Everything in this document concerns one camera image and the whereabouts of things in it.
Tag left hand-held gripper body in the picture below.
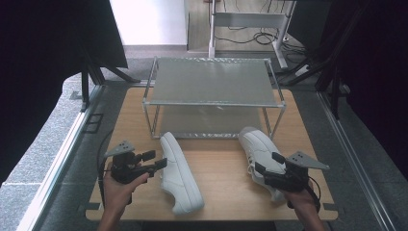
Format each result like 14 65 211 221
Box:
104 140 155 185

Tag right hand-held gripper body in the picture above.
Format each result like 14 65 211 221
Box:
263 150 331 193

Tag white sneaker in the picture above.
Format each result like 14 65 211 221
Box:
159 131 206 217
238 126 289 203

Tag metal shoe rack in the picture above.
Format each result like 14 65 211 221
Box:
141 56 287 141

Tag person's right hand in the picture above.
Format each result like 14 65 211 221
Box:
281 180 319 215

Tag person's left hand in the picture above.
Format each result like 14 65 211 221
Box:
102 163 151 214

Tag black metal stand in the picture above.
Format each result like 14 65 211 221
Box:
79 47 142 114
277 0 370 121

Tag white power strip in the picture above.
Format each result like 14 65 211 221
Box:
293 64 311 78

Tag black curtain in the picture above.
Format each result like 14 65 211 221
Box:
0 0 129 188
317 0 408 181

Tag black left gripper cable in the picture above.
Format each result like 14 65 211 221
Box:
96 128 115 208

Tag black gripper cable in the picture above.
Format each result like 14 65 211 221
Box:
96 128 115 208
287 175 322 214

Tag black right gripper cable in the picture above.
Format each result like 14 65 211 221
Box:
287 175 322 214

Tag black floor bracket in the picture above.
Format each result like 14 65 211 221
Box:
83 112 105 135

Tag aluminium floor rail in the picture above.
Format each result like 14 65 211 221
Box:
15 85 106 231
316 90 400 231

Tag black floor cables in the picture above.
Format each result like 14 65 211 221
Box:
214 0 310 58

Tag white desk frame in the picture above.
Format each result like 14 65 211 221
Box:
208 0 296 70

